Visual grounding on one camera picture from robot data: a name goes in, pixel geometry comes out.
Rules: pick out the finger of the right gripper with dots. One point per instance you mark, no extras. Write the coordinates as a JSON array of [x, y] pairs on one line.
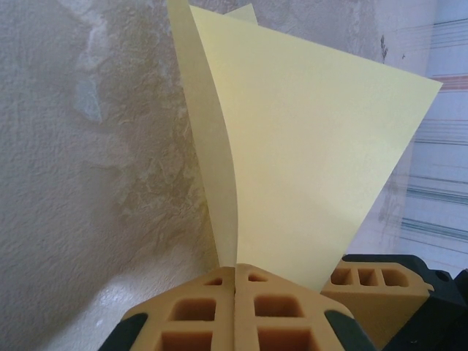
[[380, 307]]

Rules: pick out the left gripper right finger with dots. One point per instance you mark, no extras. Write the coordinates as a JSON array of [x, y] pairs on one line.
[[278, 318]]

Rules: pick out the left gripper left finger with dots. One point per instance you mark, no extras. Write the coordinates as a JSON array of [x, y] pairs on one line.
[[190, 318]]

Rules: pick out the yellow cloth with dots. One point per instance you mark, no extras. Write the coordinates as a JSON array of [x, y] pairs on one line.
[[292, 146]]

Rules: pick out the ribbed translucent enclosure panel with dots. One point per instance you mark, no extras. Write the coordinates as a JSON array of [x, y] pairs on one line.
[[446, 164]]

